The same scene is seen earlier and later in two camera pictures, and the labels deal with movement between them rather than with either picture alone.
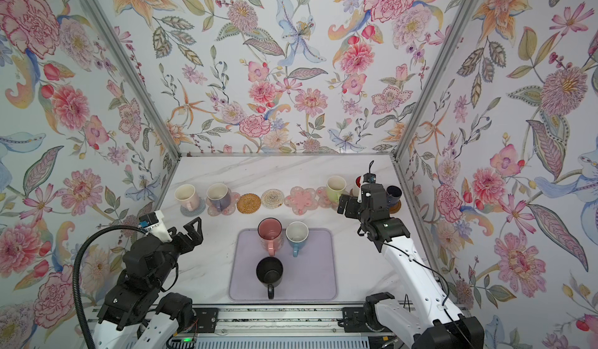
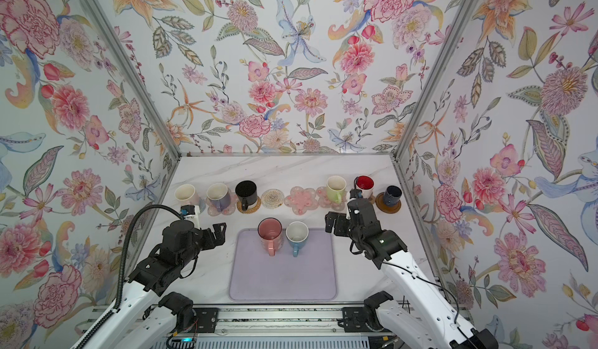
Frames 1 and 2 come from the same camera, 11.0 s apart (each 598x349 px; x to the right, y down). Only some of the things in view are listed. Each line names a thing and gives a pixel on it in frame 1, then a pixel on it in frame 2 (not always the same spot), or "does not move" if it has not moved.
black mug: x=270 y=272 -> x=247 y=191
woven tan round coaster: x=248 y=203 does not move
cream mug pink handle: x=188 y=196 does not move
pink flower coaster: x=301 y=200 does not move
